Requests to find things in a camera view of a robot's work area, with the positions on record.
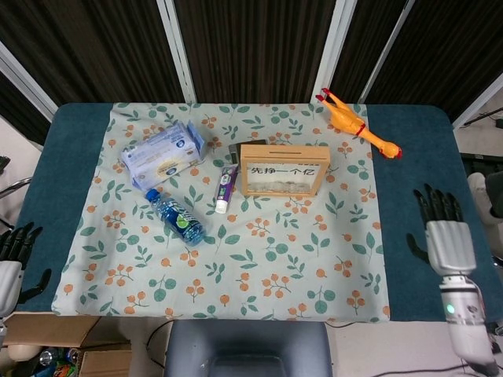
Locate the small brown cardboard box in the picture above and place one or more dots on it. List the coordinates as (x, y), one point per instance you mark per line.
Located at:
(106, 363)

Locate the floral orange berry tablecloth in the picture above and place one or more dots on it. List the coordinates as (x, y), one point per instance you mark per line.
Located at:
(236, 267)

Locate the dark grey small box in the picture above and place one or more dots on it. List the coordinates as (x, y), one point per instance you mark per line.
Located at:
(235, 151)

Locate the purple toothpaste tube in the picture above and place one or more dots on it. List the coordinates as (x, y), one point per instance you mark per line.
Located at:
(225, 188)

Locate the yellow rubber chicken toy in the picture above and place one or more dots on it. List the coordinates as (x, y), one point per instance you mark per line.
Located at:
(346, 118)

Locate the teal table cover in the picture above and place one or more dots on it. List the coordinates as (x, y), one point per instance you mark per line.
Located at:
(401, 196)

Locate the wooden money box frame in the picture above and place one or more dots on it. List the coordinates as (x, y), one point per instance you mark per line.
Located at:
(283, 151)

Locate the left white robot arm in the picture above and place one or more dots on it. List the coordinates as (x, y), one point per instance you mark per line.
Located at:
(2, 330)

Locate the dark folding partition screen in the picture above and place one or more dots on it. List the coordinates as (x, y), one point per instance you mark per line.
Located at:
(255, 47)

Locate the blue white tissue pack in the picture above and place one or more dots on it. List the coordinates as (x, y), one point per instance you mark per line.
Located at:
(161, 157)

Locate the grey blue chair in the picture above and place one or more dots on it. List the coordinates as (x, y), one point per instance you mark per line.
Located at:
(247, 349)

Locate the white shoe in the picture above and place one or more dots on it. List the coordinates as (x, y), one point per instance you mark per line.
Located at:
(477, 188)

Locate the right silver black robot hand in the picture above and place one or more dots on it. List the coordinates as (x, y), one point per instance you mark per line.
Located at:
(450, 247)

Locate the dark green crate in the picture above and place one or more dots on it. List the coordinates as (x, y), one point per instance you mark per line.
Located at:
(483, 162)

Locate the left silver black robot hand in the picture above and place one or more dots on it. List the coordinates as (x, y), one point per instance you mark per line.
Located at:
(9, 284)

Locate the large brown cardboard box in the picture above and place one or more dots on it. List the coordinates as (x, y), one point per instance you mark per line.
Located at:
(51, 330)

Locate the blue plastic water bottle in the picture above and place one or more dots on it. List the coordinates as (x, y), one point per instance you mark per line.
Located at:
(177, 218)

